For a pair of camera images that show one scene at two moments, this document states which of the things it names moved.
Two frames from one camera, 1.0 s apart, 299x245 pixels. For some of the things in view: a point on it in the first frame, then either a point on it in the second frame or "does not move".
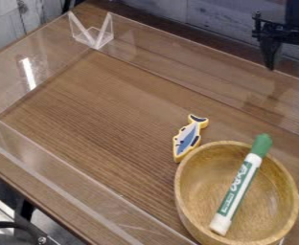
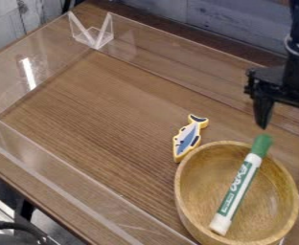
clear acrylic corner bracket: (92, 36) does not move
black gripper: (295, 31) to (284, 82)
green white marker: (240, 185) does not move
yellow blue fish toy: (188, 137) does not move
